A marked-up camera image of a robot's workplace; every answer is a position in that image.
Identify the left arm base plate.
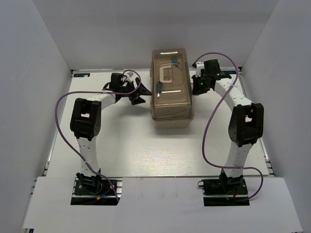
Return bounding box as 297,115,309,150
70,178,118,206

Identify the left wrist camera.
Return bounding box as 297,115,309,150
126,70,135,78

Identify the beige plastic toolbox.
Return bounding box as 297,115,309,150
150,48,194,129

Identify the stubby green orange-capped screwdriver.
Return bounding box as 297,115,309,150
155,81,163,98

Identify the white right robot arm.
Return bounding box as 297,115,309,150
192,59,264,194

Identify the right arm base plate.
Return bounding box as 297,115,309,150
197,179,250,207

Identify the stubby green handled screwdriver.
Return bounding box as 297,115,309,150
171,57,179,67

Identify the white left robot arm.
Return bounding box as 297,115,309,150
70,73,152,194

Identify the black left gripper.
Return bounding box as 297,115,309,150
120,77,153,105

